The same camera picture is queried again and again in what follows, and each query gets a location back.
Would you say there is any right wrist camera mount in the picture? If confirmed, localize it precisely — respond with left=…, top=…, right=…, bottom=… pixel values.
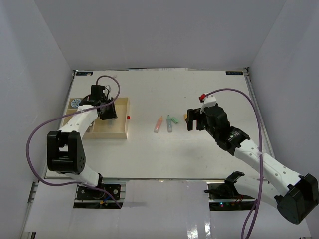
left=199, top=94, right=216, bottom=112

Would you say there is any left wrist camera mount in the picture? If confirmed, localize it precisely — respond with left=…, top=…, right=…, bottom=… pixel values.
left=102, top=85, right=111, bottom=98

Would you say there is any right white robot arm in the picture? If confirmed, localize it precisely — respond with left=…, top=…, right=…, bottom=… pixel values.
left=185, top=106, right=319, bottom=225

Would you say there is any left table logo sticker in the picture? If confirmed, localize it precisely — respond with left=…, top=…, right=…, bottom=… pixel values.
left=76, top=71, right=93, bottom=76

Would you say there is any aluminium table rail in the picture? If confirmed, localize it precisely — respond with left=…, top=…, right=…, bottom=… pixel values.
left=244, top=67, right=285, bottom=180

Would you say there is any blue white ink jar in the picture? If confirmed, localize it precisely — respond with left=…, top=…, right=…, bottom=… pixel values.
left=69, top=98, right=82, bottom=109

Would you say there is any green highlighter pen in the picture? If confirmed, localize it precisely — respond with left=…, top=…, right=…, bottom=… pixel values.
left=166, top=115, right=172, bottom=133

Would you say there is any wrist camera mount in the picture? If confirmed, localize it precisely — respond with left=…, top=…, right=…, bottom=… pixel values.
left=102, top=85, right=111, bottom=98
left=199, top=94, right=216, bottom=112

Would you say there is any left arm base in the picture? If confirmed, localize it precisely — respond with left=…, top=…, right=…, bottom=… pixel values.
left=73, top=184, right=123, bottom=209

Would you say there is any orange highlighter pen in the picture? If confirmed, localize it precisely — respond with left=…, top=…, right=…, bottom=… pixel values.
left=154, top=116, right=163, bottom=133

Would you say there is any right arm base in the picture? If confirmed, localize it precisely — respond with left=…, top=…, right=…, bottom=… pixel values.
left=204, top=183, right=255, bottom=212

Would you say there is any table logo sticker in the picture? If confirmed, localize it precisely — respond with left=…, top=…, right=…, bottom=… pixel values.
left=76, top=71, right=93, bottom=76
left=225, top=71, right=243, bottom=76

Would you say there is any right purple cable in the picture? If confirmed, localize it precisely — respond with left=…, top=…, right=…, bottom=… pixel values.
left=205, top=88, right=264, bottom=239

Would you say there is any right table logo sticker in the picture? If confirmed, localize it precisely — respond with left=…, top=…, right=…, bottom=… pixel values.
left=225, top=71, right=243, bottom=76

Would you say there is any green highlighter cap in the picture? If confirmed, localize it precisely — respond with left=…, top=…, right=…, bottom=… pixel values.
left=171, top=117, right=179, bottom=124

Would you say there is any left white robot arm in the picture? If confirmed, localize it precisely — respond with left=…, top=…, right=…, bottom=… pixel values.
left=47, top=85, right=117, bottom=199

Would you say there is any beige wooden organizer tray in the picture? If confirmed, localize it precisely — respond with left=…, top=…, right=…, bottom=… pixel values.
left=59, top=98, right=130, bottom=139

